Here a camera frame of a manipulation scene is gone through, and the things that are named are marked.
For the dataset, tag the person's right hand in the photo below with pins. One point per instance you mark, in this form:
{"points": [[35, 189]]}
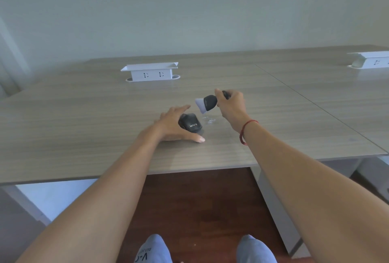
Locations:
{"points": [[232, 110]]}

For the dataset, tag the person's left hand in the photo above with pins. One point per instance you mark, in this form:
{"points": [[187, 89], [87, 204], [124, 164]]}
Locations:
{"points": [[167, 126]]}

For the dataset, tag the person's left thumb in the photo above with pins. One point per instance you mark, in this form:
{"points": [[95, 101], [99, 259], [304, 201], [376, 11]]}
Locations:
{"points": [[196, 139]]}

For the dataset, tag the person's right thumb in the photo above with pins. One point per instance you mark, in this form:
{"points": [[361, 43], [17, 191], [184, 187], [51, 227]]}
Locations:
{"points": [[219, 97]]}

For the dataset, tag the black brush with white bristles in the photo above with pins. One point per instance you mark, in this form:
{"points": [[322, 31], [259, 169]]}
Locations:
{"points": [[209, 102]]}

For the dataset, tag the black brush cap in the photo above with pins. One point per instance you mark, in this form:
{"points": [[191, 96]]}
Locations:
{"points": [[190, 123]]}

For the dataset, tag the person's left forearm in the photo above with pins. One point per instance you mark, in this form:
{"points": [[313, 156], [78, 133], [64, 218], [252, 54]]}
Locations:
{"points": [[100, 199]]}

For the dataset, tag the person's right forearm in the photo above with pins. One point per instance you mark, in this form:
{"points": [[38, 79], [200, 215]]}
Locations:
{"points": [[307, 199]]}

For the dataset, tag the clear plastic piece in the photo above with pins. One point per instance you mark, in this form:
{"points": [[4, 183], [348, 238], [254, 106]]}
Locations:
{"points": [[209, 120]]}

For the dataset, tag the white desk socket box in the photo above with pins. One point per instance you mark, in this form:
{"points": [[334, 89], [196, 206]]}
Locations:
{"points": [[150, 73], [372, 59]]}

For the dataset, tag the white desk leg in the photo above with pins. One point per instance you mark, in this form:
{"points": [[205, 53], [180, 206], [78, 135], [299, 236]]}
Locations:
{"points": [[45, 199], [278, 211]]}

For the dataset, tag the person's left grey sock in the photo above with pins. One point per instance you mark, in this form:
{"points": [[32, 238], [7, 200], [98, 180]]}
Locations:
{"points": [[152, 249]]}

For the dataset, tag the person's grey sock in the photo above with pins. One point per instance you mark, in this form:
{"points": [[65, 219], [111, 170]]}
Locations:
{"points": [[253, 250], [152, 249]]}

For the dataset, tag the person's right grey sock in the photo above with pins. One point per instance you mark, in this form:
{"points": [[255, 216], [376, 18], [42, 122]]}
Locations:
{"points": [[253, 250]]}

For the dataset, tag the white desk panel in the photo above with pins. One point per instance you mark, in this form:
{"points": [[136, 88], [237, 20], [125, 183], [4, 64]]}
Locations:
{"points": [[373, 177]]}

